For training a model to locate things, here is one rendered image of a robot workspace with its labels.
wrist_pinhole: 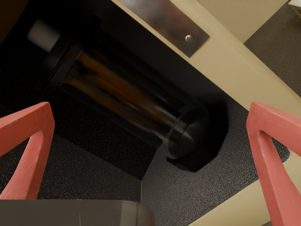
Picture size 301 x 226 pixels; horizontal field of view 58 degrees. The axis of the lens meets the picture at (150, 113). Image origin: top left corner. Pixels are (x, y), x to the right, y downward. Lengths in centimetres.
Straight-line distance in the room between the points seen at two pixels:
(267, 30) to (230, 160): 36
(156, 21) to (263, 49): 41
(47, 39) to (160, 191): 27
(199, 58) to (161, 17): 4
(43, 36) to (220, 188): 27
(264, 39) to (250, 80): 39
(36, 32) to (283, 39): 43
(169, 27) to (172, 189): 27
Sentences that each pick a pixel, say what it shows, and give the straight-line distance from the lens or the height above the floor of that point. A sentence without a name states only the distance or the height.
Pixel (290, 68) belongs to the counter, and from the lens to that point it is 51.
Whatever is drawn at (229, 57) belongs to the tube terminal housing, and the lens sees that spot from 22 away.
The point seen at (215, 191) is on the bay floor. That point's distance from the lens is 35.
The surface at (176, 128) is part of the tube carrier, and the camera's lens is 34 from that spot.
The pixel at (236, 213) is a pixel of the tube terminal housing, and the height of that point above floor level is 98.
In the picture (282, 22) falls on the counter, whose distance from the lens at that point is 62.
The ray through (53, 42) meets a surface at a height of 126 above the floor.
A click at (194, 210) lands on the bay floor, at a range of 36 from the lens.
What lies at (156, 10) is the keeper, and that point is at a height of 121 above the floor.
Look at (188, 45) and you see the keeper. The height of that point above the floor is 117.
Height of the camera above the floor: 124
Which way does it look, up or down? 21 degrees down
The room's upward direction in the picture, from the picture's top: 56 degrees counter-clockwise
